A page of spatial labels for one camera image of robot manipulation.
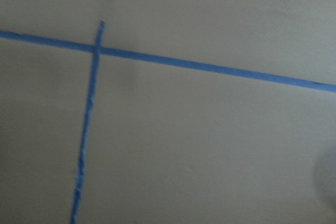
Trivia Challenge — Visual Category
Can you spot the light blue ribbed cup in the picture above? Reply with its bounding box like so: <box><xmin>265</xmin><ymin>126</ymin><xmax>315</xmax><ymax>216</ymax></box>
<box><xmin>312</xmin><ymin>148</ymin><xmax>335</xmax><ymax>223</ymax></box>

